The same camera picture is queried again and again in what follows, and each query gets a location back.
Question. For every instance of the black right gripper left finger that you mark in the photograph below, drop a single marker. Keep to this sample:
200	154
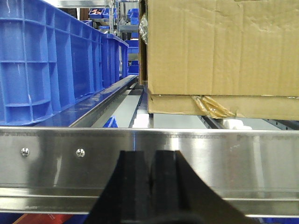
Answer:
124	199

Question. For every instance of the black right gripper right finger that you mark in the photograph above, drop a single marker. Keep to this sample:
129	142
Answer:
180	196

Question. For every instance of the red snack package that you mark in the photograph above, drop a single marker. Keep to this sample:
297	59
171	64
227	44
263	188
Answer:
51	219

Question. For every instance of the large worn cardboard box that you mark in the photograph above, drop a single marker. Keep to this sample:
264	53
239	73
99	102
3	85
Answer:
222	58

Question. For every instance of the large blue plastic crate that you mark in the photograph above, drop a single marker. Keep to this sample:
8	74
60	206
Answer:
49	61

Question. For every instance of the steel rail screw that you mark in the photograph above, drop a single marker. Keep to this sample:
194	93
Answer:
25	152
80	152

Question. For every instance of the steel shelf divider rail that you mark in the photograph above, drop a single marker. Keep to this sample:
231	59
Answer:
92	108

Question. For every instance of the stainless steel shelf rail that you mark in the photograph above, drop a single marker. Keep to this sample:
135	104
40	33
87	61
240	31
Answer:
256	171

